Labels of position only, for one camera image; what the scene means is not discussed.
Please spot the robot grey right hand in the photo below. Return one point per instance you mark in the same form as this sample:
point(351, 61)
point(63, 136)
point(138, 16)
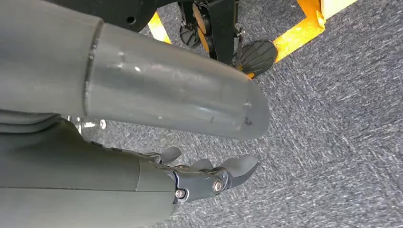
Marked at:
point(78, 176)

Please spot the yellow floor strip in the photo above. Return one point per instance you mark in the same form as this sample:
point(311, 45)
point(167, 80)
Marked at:
point(159, 30)
point(299, 31)

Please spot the robot black foot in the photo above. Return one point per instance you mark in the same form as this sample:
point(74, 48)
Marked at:
point(256, 58)

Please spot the pale wooden board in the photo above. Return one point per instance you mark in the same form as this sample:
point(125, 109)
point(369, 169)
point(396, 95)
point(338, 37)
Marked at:
point(335, 7)

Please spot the robot black base plate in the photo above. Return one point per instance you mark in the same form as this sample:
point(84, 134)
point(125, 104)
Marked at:
point(119, 12)

